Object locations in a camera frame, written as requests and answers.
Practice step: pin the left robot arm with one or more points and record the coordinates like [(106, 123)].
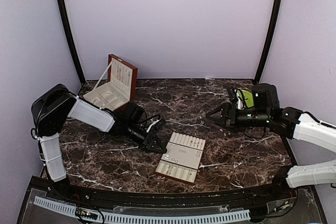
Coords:
[(57, 106)]

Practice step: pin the green plate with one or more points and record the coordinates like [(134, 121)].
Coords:
[(246, 97)]

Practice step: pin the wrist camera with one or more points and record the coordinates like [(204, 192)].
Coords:
[(156, 123), (232, 97)]

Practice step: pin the red wooden jewelry box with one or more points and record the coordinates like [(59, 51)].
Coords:
[(120, 88)]

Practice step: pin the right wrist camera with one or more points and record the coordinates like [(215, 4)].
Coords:
[(232, 97)]

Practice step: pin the white slotted cable duct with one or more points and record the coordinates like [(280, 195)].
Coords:
[(141, 215)]

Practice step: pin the flat white jewelry tray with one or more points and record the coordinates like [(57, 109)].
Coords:
[(182, 159)]

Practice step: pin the black frame post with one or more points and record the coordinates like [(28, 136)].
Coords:
[(268, 41), (70, 40)]

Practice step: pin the black front table rail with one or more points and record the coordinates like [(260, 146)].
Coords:
[(255, 198)]

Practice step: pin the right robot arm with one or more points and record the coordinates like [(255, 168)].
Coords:
[(289, 122)]

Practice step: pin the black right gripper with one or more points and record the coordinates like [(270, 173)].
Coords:
[(226, 116)]

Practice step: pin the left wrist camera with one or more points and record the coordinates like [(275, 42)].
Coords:
[(156, 123)]

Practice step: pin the right black frame post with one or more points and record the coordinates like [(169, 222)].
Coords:
[(268, 41)]

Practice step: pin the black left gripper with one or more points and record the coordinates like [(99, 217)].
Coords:
[(148, 141)]

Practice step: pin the left black frame post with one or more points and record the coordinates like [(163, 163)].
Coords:
[(70, 40)]

